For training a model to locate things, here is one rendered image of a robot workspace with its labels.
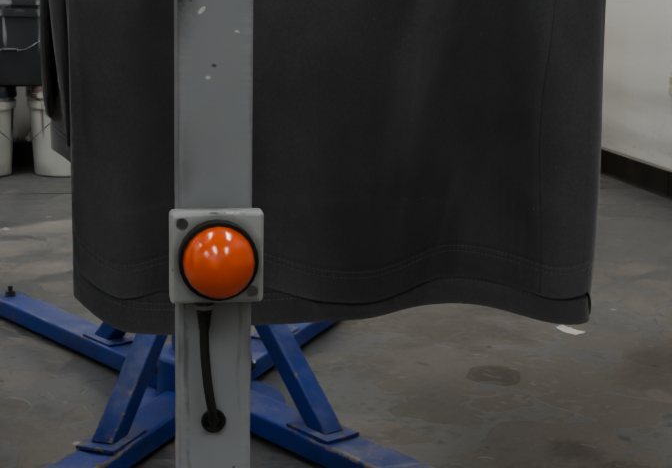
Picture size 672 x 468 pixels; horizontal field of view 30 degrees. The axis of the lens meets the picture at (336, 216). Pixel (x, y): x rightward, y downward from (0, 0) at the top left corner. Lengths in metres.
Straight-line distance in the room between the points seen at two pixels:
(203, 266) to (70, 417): 1.77
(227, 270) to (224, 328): 0.06
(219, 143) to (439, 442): 1.64
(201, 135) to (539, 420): 1.80
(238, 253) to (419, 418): 1.76
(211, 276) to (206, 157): 0.07
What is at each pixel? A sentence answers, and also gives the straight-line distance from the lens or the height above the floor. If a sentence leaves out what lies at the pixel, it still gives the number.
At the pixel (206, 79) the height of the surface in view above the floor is 0.74.
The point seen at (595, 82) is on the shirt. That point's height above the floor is 0.72.
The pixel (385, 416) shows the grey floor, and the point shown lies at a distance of 2.39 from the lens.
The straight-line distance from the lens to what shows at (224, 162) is 0.67.
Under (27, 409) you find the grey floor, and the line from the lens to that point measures 2.46.
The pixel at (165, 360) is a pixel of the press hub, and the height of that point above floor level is 0.11.
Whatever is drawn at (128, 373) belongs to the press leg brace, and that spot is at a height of 0.15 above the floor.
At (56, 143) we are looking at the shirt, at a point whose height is 0.66.
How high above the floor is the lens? 0.79
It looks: 10 degrees down
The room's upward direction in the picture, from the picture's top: 1 degrees clockwise
